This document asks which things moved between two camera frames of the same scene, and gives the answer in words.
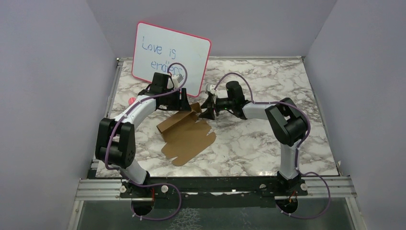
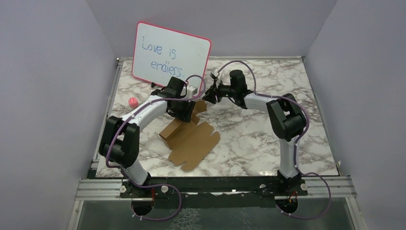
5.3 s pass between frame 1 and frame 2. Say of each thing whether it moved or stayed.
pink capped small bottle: stayed
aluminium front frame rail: stayed
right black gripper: moved
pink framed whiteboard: stayed
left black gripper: moved
